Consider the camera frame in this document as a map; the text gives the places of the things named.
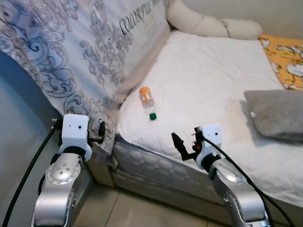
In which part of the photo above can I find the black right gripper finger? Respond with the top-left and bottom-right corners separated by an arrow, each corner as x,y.
171,132 -> 188,162

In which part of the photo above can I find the grey plush pillow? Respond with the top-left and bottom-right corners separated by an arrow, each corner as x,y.
243,89 -> 303,142

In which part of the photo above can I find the grey quilted bed base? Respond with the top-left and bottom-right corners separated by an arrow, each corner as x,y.
111,135 -> 303,227

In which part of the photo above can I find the orange label bottle green cap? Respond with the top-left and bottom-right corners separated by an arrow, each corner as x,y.
139,87 -> 158,121

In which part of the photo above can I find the white quilted mattress pad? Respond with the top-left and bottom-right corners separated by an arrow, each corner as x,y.
116,31 -> 303,206

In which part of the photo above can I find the white grey ornament print blanket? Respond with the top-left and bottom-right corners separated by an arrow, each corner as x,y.
0,0 -> 171,154

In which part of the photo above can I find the orange cartoon print blanket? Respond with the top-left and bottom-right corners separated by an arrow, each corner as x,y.
258,34 -> 303,91

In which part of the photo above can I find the beige long bolster pillow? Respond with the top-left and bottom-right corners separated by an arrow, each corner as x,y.
166,0 -> 262,40

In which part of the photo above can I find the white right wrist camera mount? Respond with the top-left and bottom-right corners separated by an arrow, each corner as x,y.
195,124 -> 223,164

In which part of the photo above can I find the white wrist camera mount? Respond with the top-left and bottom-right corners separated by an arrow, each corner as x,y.
60,114 -> 93,161
195,124 -> 223,164

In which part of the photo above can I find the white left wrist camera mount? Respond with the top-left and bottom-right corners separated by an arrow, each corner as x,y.
60,114 -> 93,161

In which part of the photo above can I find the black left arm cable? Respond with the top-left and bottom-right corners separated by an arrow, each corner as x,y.
1,121 -> 64,227

